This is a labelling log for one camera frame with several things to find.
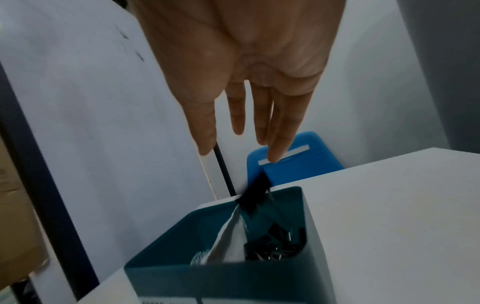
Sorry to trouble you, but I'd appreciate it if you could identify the brown cardboard box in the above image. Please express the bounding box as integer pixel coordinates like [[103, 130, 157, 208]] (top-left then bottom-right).
[[0, 136, 52, 284]]

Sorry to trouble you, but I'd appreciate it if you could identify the person's right hand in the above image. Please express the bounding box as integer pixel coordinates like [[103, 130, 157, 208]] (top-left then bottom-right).
[[127, 0, 347, 163]]

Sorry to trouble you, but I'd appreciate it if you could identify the black cable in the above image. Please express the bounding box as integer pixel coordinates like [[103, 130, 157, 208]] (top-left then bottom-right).
[[212, 142, 238, 197]]

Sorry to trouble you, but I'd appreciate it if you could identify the blue plastic stool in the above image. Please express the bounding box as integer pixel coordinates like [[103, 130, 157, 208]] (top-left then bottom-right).
[[246, 131, 345, 191]]

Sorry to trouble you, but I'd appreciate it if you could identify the dark blue frame post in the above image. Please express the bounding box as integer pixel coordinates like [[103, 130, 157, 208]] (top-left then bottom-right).
[[0, 61, 101, 301]]

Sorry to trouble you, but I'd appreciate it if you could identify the black binder clip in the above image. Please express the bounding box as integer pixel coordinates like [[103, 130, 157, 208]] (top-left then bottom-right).
[[235, 171, 287, 224]]

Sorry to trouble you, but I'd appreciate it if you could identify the white label strip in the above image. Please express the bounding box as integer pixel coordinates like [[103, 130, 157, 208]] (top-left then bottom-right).
[[257, 144, 309, 166]]

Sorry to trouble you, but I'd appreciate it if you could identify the pile of black binder clips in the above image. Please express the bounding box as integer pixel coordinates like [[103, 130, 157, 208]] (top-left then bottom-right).
[[243, 222, 307, 262]]

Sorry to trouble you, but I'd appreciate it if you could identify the teal plastic storage box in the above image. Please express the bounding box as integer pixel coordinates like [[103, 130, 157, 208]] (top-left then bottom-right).
[[123, 186, 333, 304]]

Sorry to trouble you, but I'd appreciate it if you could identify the white partition panel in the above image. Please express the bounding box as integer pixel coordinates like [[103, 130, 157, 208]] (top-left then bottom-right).
[[0, 0, 219, 301]]

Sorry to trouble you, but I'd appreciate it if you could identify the white plastic bag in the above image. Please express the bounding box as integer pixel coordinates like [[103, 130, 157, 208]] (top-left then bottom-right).
[[188, 205, 251, 265]]

